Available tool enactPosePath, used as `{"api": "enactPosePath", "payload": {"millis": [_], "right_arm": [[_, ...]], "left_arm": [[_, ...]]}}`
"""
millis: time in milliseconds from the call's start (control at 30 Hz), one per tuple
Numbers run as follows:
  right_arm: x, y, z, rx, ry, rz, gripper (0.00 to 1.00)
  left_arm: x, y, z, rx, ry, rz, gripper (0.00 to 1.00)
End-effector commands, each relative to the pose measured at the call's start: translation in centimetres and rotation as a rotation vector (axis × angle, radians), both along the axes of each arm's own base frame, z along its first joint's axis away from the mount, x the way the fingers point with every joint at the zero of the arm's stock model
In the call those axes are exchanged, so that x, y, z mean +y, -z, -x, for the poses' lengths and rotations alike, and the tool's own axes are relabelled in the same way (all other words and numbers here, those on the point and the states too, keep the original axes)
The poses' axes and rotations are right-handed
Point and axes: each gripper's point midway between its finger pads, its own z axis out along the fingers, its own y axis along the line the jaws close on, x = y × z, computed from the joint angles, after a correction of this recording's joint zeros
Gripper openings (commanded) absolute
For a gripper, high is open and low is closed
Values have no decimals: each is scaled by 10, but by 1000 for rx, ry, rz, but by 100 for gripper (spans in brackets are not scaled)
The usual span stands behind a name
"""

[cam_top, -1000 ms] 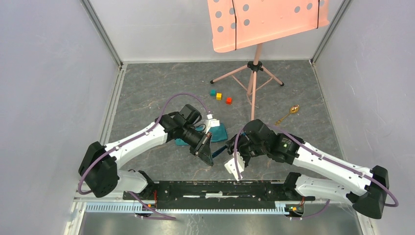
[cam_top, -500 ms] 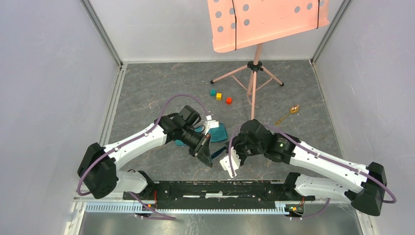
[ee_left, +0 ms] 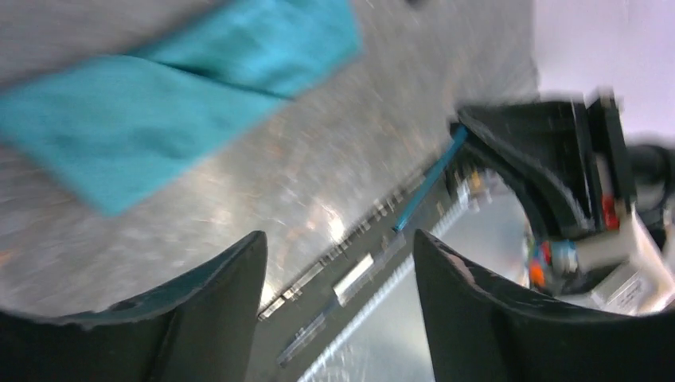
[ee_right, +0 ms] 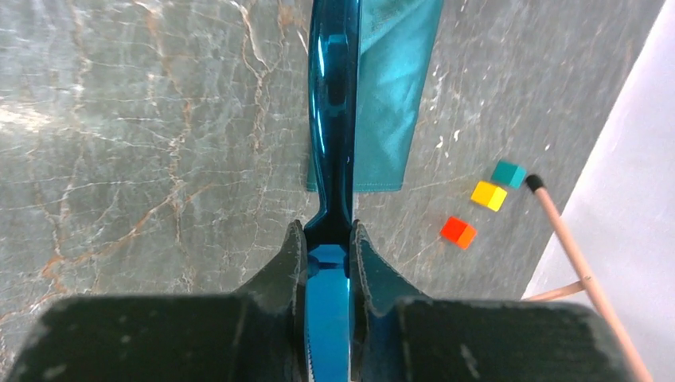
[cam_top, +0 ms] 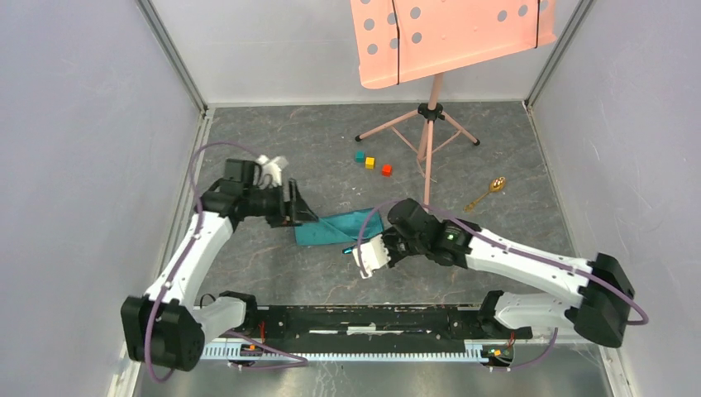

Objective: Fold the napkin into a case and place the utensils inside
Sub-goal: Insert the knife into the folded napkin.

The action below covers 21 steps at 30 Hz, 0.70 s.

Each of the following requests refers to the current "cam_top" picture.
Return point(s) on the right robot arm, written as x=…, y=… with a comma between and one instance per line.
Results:
x=592, y=297

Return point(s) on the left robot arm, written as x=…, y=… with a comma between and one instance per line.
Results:
x=164, y=327

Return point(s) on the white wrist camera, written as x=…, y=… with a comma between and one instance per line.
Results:
x=371, y=256
x=271, y=170

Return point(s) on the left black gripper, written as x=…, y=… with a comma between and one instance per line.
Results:
x=299, y=211

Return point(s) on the gold spoon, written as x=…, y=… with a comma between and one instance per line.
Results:
x=495, y=186

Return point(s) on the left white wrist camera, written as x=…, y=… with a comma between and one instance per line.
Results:
x=271, y=170

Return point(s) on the teal cloth napkin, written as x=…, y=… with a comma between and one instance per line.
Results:
x=335, y=229

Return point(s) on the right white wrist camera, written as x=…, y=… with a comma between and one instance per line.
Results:
x=371, y=256

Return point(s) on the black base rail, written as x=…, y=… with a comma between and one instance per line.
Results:
x=379, y=333

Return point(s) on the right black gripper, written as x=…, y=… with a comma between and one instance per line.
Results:
x=387, y=234

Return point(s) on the pink music stand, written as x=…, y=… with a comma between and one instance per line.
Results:
x=402, y=41

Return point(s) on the red cube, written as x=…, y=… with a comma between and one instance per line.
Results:
x=386, y=170

